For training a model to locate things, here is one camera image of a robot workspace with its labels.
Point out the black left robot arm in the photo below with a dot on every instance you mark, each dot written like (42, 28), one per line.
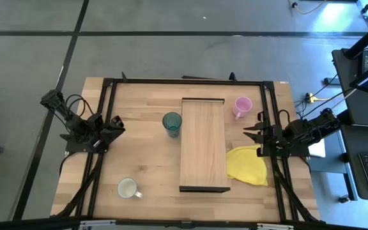
(75, 124)

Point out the white paper sheet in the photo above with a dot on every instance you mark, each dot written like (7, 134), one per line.
(318, 149)

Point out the black slanted pole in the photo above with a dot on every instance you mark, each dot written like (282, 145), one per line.
(367, 38)

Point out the wooden shelf with black legs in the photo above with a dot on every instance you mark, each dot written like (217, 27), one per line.
(203, 143)

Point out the teal translucent plastic cup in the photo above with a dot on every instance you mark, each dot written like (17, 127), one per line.
(172, 123)

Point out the black overhead rig bar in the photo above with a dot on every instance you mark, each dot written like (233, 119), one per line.
(43, 223)

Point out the yellow cloth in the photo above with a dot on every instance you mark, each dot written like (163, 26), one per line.
(246, 164)

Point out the yellow power plug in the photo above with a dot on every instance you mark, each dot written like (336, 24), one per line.
(311, 97)

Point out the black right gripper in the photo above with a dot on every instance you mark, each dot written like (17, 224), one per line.
(271, 137)

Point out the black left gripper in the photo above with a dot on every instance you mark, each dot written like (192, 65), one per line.
(110, 134)

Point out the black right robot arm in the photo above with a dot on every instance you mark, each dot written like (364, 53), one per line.
(311, 127)

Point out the black aluminium table frame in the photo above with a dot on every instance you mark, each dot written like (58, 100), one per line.
(187, 81)

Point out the dark grey desk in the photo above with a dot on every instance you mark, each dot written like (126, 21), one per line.
(359, 108)

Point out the pink plastic mug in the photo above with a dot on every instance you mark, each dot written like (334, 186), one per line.
(243, 105)

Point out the black caster wheel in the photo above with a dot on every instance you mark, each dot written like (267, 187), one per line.
(343, 199)

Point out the white label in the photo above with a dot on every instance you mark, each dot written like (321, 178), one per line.
(284, 82)

